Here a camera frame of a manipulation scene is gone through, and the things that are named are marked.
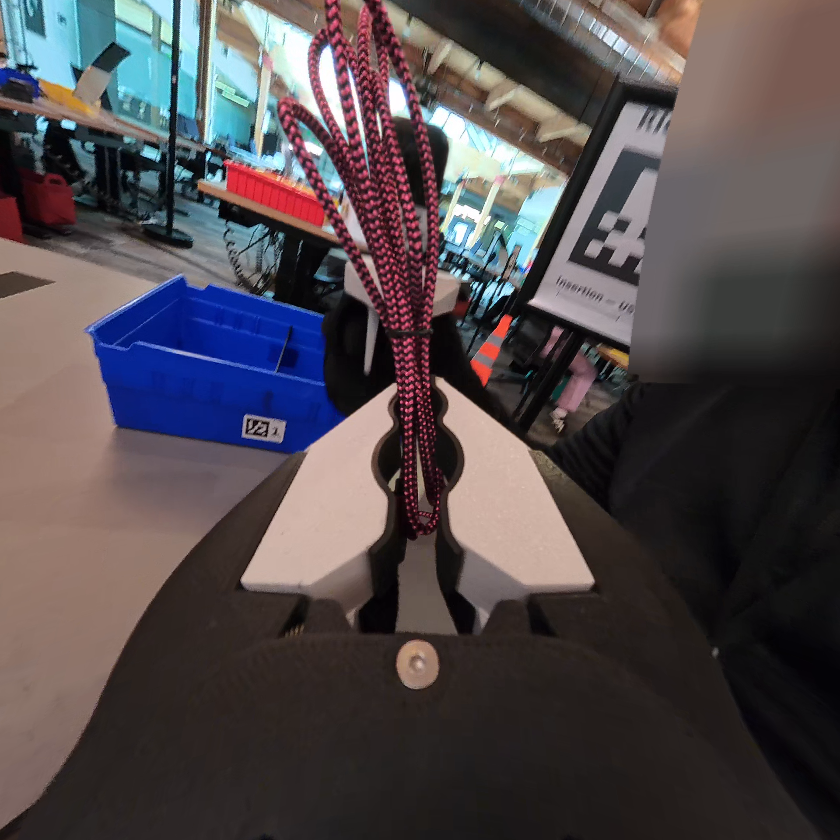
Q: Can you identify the framed marker sign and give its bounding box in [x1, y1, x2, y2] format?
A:
[525, 75, 680, 349]

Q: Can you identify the blue plastic bin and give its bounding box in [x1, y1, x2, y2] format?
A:
[85, 274, 347, 454]

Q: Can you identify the orange traffic cone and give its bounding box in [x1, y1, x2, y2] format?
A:
[469, 314, 514, 388]

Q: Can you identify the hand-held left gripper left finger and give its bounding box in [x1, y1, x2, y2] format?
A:
[241, 384, 403, 618]

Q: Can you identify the red canister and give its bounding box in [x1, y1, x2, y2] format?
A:
[20, 172, 76, 227]

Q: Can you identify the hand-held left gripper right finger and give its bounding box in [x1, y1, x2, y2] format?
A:
[433, 386, 596, 614]

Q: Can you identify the pink braided usb-c cable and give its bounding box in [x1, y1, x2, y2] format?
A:
[277, 0, 454, 540]

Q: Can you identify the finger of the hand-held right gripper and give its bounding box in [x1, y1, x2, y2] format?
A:
[430, 269, 462, 319]
[344, 259, 383, 378]

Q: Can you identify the wooden work table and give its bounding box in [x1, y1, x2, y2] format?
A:
[197, 180, 368, 316]

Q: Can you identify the long red plastic bin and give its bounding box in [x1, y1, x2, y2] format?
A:
[223, 159, 327, 227]

